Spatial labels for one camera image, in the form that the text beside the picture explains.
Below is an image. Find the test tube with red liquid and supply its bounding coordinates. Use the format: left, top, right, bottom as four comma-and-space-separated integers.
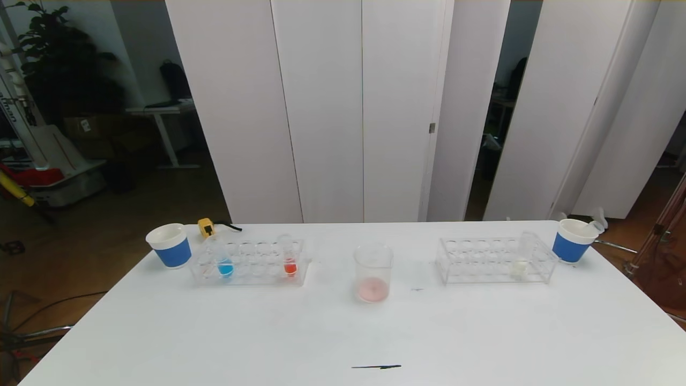
277, 234, 299, 278

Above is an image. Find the clear beaker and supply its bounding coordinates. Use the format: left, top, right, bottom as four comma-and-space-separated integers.
354, 242, 394, 304

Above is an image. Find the clear plastic test tube rack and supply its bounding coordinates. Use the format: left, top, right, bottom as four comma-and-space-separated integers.
435, 232, 561, 286
189, 238, 312, 288

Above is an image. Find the test tube with blue liquid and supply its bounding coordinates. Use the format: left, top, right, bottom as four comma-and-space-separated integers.
206, 235, 235, 280

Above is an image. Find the test tube with pale liquid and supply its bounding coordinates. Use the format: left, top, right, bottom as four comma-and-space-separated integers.
510, 232, 536, 280

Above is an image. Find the white folding partition screen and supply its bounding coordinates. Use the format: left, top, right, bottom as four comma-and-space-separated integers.
165, 0, 512, 223
482, 0, 686, 221

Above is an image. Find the yellow tape measure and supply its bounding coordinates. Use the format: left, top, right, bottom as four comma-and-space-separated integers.
197, 218, 243, 239

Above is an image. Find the blue and white paper cup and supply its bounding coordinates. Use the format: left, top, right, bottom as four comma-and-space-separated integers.
552, 218, 601, 264
145, 223, 192, 269

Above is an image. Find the white desk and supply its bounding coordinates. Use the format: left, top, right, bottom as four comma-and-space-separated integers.
125, 100, 200, 169

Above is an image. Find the black backpack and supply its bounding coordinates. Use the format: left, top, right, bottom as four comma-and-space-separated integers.
159, 59, 191, 100

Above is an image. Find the cardboard box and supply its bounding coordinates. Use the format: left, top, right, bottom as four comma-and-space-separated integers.
63, 115, 110, 142

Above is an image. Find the white floor machine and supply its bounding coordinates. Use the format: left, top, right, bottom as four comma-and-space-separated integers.
0, 40, 106, 208

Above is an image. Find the potted green plant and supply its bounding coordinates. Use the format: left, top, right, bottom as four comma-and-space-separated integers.
11, 0, 126, 127

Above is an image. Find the red flat object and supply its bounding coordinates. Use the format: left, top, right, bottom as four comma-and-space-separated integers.
0, 165, 64, 188

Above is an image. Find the brown wooden stand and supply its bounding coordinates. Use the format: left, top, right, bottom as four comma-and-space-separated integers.
624, 177, 686, 322

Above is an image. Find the black floor cable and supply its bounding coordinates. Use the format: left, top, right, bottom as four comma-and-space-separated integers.
11, 289, 108, 330

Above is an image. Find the yellow tool handle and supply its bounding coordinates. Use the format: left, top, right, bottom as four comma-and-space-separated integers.
0, 172, 35, 208

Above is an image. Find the metal chair frame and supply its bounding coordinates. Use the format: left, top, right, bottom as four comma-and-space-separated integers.
0, 289, 73, 354

